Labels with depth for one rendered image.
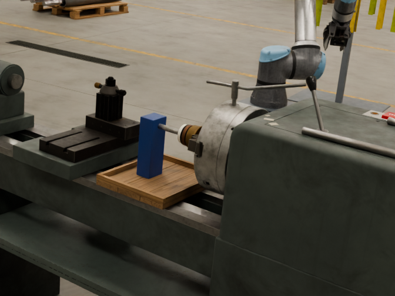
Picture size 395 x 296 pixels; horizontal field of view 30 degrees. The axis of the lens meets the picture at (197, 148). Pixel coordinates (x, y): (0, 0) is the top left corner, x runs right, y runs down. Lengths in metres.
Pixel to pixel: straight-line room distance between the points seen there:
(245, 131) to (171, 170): 0.67
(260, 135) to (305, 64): 0.86
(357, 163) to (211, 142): 0.53
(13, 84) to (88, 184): 0.63
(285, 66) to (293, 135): 0.84
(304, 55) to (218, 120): 0.72
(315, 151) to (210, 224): 0.52
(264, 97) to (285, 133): 0.81
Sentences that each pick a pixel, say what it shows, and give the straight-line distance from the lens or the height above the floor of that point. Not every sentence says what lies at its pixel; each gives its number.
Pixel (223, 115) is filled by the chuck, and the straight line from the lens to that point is 2.38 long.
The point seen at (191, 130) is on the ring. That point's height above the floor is 1.11.
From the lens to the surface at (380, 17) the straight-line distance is 7.24.
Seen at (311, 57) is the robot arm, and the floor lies 1.30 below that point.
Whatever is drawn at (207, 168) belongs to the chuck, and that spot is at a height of 1.05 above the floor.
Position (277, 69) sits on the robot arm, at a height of 1.25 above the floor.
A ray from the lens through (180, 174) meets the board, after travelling 2.75.
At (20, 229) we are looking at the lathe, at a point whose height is 0.54.
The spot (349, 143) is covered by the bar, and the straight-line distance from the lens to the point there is 2.09.
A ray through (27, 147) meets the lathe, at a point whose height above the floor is 0.92.
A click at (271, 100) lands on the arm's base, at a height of 1.13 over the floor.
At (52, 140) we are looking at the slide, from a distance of 2.78.
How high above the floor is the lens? 1.89
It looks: 19 degrees down
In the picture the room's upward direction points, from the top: 6 degrees clockwise
